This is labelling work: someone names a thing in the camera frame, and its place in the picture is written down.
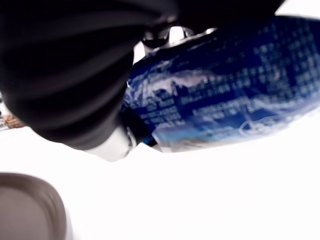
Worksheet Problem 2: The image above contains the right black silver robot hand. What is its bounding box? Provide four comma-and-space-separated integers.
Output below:
0, 0, 286, 162

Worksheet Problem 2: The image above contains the blue Oreo cookie packet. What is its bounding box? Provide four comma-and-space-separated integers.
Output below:
121, 16, 320, 153

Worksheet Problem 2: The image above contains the round dark brown tray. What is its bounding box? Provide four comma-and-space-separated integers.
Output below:
0, 172, 68, 240

